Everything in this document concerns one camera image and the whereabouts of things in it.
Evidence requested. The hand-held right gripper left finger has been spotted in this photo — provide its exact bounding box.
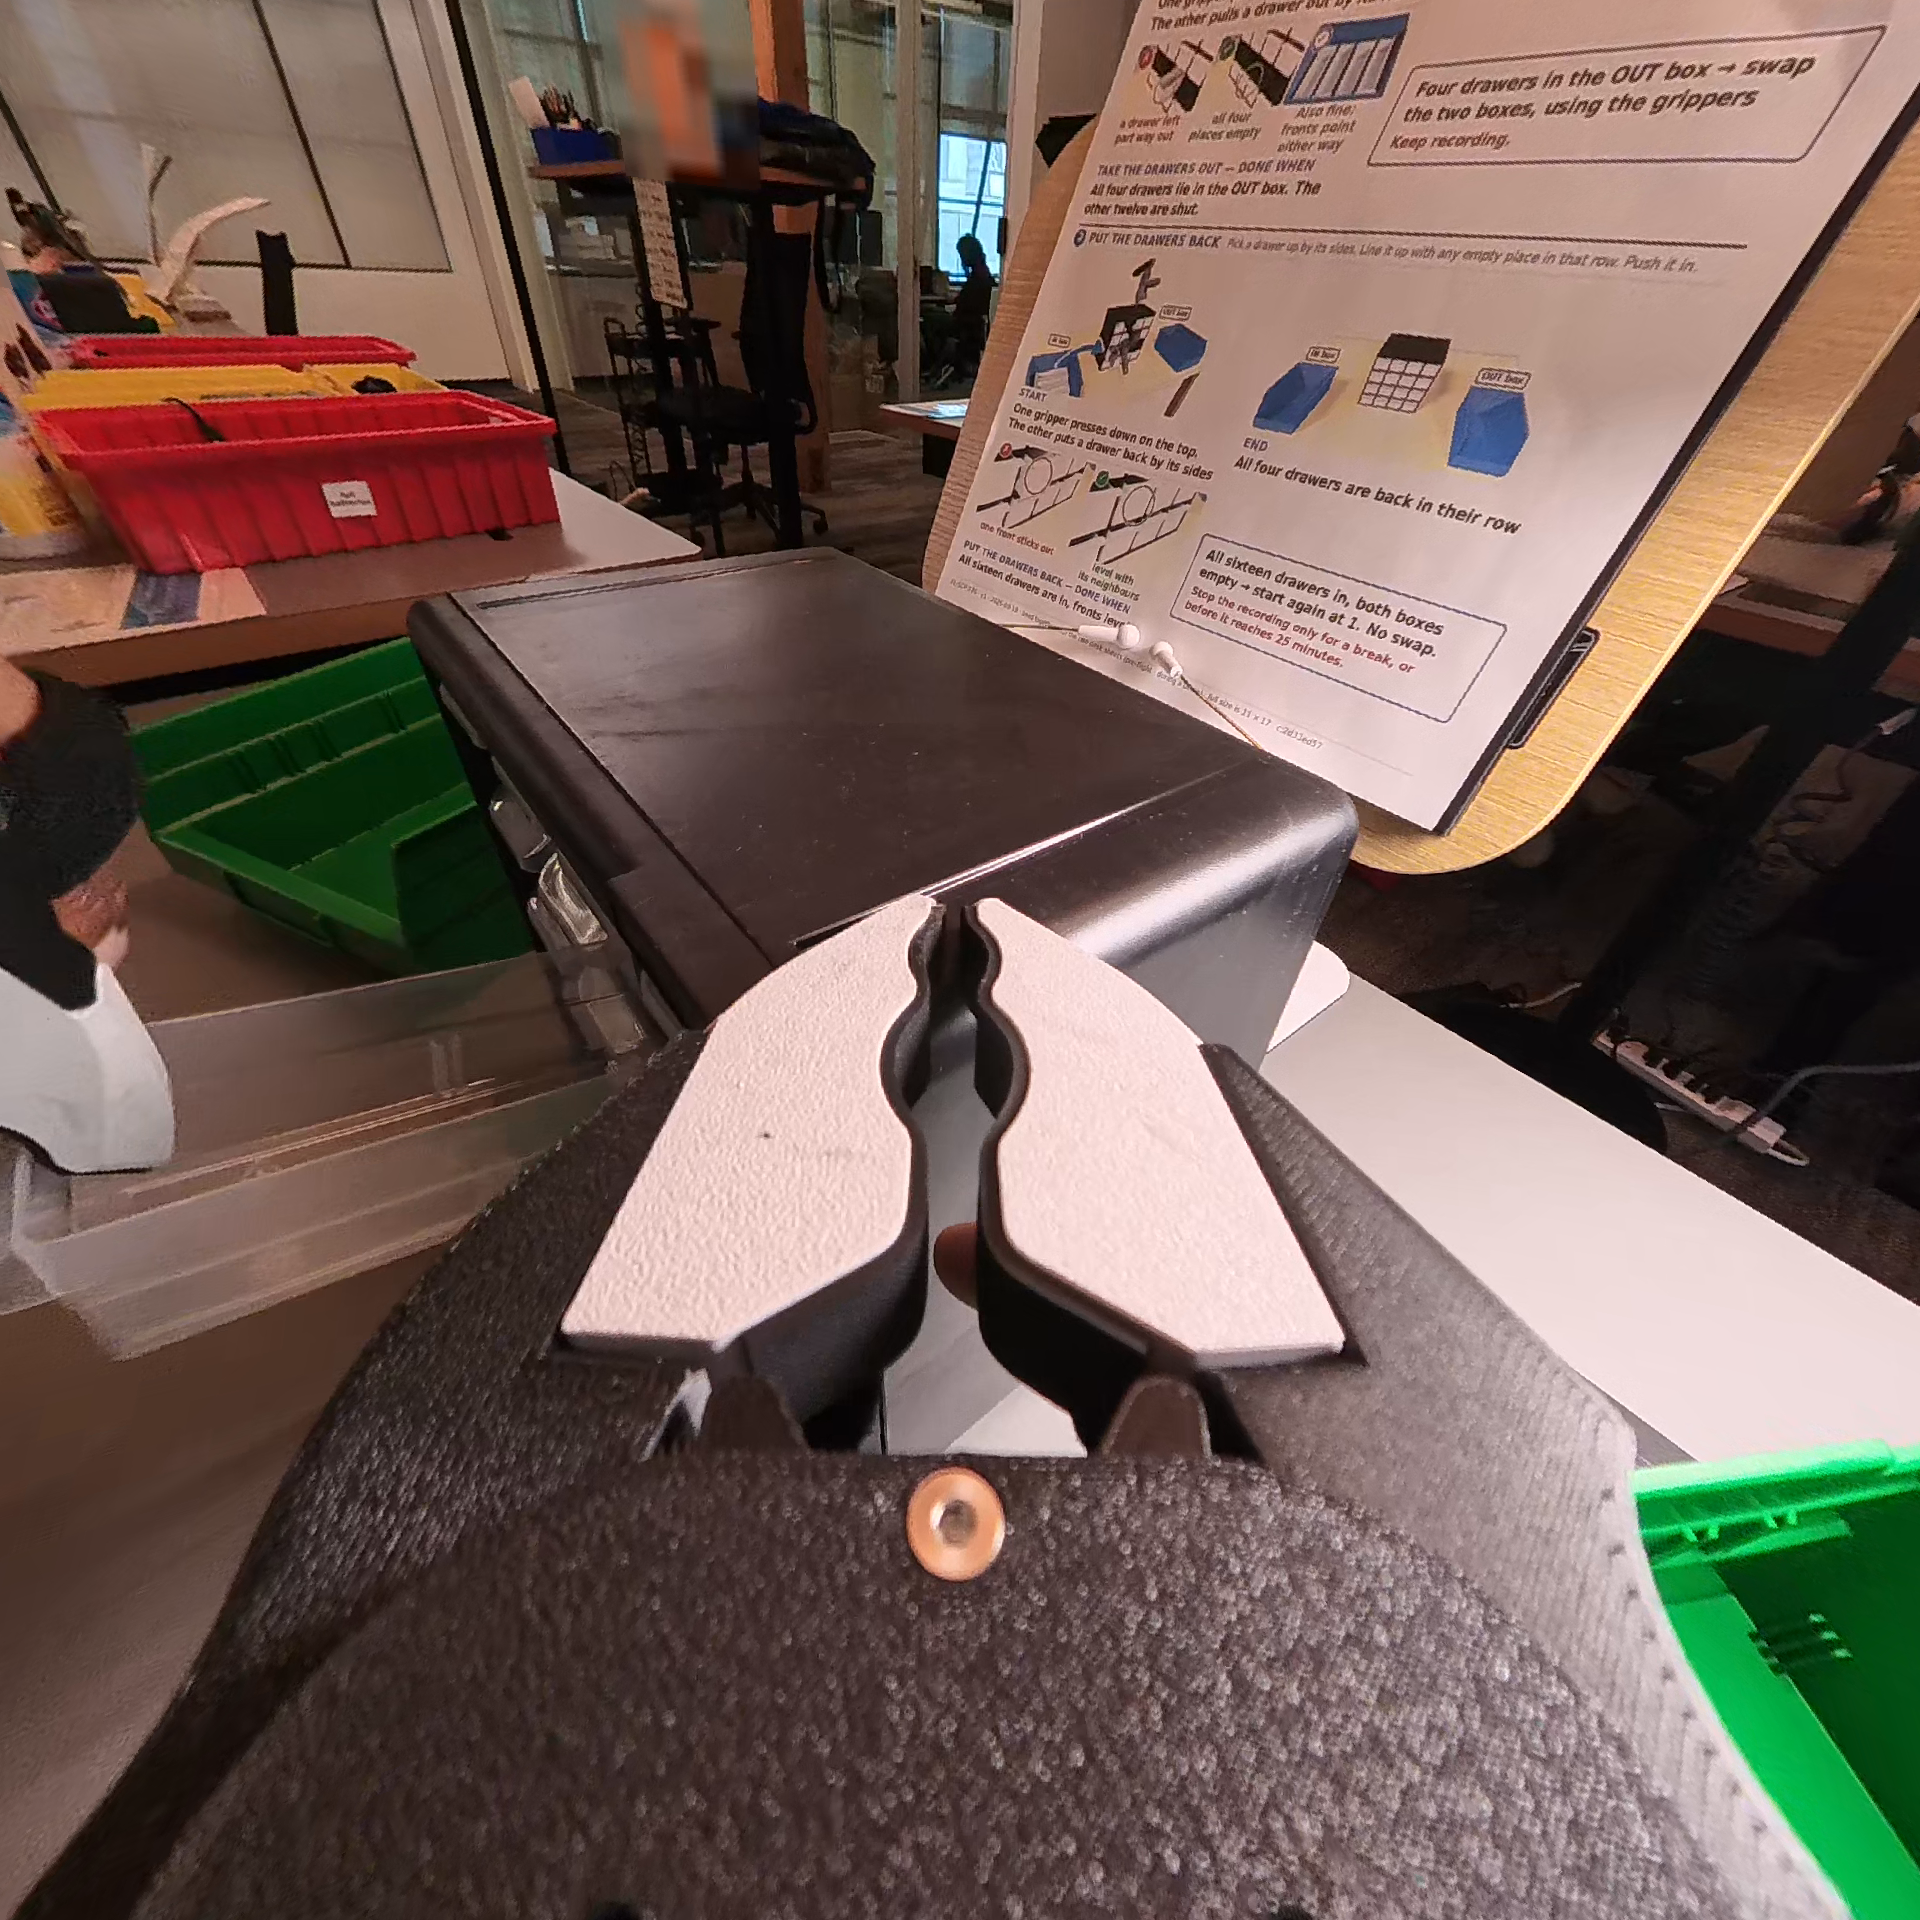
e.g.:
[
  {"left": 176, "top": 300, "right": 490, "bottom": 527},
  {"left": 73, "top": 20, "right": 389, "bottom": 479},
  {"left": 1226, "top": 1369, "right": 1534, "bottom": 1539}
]
[{"left": 558, "top": 896, "right": 947, "bottom": 1412}]

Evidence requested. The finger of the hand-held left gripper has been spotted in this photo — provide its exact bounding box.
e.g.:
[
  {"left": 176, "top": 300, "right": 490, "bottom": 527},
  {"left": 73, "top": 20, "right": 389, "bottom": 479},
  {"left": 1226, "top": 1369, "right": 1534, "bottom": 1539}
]
[{"left": 0, "top": 964, "right": 178, "bottom": 1176}]

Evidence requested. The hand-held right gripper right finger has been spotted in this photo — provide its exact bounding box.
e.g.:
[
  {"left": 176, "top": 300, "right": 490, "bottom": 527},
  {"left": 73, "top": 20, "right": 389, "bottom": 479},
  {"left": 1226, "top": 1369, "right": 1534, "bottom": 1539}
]
[{"left": 961, "top": 896, "right": 1354, "bottom": 1373}]

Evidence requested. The green plastic bin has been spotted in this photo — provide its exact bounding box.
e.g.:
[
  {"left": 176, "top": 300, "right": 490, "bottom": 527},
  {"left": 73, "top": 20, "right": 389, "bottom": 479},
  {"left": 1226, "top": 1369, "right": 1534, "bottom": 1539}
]
[
  {"left": 1633, "top": 1441, "right": 1920, "bottom": 1920},
  {"left": 133, "top": 637, "right": 542, "bottom": 975}
]

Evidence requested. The clear plastic drawer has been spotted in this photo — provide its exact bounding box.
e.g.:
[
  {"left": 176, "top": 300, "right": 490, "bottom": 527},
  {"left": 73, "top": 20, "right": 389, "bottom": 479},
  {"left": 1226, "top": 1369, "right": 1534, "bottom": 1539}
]
[{"left": 0, "top": 950, "right": 669, "bottom": 1359}]

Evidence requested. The black drawer cabinet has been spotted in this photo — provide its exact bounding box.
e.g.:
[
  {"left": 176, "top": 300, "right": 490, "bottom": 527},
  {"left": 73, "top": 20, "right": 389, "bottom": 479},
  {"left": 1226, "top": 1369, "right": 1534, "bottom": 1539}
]
[{"left": 408, "top": 545, "right": 1360, "bottom": 1051}]

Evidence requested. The pale desk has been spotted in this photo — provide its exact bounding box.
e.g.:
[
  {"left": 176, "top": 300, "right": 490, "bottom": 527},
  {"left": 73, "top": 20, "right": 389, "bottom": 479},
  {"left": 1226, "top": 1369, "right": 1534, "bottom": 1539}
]
[{"left": 0, "top": 645, "right": 1920, "bottom": 1892}]

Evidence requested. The person's left hand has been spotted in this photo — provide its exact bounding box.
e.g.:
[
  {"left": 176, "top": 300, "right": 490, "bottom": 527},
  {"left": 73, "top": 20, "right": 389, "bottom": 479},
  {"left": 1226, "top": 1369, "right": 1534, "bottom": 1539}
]
[{"left": 48, "top": 879, "right": 137, "bottom": 968}]

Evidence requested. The paper with blue tape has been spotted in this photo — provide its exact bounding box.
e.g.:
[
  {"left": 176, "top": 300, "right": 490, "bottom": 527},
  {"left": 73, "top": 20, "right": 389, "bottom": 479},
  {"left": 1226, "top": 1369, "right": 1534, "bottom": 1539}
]
[{"left": 0, "top": 561, "right": 270, "bottom": 649}]

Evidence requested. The bank of clear drawers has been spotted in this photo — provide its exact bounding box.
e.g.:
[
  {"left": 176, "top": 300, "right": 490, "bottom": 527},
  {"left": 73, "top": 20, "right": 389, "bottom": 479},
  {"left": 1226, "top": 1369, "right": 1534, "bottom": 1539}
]
[{"left": 472, "top": 719, "right": 669, "bottom": 1051}]

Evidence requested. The red ribbed labelled tray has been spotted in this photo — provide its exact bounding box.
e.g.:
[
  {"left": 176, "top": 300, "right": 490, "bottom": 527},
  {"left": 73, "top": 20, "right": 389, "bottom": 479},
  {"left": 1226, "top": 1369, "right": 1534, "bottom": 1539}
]
[{"left": 30, "top": 392, "right": 561, "bottom": 576}]

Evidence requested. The yellow plastic tray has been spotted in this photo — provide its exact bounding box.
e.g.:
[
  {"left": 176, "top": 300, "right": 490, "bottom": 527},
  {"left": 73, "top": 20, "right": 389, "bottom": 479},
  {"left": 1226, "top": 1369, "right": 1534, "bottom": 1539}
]
[{"left": 24, "top": 364, "right": 448, "bottom": 413}]

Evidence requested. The red plastic tray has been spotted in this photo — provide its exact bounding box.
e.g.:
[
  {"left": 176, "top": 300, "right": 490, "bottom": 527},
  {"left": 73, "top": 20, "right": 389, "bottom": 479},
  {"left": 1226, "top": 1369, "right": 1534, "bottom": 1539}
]
[{"left": 67, "top": 335, "right": 418, "bottom": 375}]

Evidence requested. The white power strip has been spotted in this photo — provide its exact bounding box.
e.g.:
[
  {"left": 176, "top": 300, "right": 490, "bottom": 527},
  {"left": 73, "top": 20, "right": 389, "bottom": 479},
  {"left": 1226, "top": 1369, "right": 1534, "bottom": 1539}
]
[{"left": 1590, "top": 1020, "right": 1809, "bottom": 1163}]

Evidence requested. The black floor lamp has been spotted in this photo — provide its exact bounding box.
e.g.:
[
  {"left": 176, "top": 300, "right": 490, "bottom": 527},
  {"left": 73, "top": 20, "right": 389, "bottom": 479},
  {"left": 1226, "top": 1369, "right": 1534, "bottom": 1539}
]
[{"left": 448, "top": 0, "right": 561, "bottom": 441}]

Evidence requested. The instruction sheet on board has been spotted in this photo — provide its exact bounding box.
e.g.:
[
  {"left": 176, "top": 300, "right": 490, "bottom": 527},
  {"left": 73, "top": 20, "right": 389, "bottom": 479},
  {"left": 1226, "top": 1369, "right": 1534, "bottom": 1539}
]
[{"left": 920, "top": 112, "right": 1920, "bottom": 879}]

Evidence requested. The hanging paper sign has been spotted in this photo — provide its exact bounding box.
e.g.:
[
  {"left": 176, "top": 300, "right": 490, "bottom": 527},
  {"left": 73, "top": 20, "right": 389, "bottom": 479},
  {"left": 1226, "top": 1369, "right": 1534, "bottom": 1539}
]
[{"left": 630, "top": 175, "right": 692, "bottom": 308}]

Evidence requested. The black office chair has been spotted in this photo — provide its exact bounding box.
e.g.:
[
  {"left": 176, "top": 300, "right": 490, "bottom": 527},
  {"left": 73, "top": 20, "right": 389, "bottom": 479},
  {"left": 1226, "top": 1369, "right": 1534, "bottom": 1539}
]
[{"left": 609, "top": 224, "right": 834, "bottom": 558}]

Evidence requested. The printed instruction sheet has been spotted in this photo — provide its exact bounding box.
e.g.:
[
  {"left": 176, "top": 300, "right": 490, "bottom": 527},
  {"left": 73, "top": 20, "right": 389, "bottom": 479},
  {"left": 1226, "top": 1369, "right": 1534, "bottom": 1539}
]
[{"left": 938, "top": 0, "right": 1920, "bottom": 833}]

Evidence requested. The dark blue backpack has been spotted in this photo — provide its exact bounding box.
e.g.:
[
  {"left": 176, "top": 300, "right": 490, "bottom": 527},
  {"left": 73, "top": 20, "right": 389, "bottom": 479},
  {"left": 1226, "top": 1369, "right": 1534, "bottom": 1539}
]
[{"left": 757, "top": 96, "right": 881, "bottom": 189}]

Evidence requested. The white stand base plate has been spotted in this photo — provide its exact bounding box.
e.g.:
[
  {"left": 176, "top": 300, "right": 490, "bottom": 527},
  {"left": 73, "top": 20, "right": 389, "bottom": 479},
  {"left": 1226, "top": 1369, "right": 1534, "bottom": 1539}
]
[{"left": 1267, "top": 942, "right": 1354, "bottom": 1051}]

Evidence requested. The elastic cord with white beads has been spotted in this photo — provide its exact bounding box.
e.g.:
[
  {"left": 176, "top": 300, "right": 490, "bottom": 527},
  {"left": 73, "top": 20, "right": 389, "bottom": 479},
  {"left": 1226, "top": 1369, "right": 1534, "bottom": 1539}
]
[{"left": 1019, "top": 621, "right": 1249, "bottom": 736}]

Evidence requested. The black board bracket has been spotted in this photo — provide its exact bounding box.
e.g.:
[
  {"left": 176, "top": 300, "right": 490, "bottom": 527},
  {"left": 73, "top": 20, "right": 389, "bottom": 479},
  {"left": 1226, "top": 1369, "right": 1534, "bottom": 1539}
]
[{"left": 1500, "top": 630, "right": 1601, "bottom": 752}]

